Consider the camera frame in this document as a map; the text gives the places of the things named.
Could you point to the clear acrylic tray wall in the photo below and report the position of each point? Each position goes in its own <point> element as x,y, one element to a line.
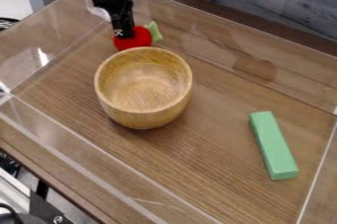
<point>101,185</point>

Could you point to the wooden bowl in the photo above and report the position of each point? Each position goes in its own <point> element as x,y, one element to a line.
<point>142,86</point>

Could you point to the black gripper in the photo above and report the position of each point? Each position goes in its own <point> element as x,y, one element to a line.
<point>97,12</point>

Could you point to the black metal bracket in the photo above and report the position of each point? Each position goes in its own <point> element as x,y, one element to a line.
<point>41,209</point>

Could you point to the green rectangular block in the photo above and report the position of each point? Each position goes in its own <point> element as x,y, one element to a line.
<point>277,155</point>

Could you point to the red plush fruit green leaf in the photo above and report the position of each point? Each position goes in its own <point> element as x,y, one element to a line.
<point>144,36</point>

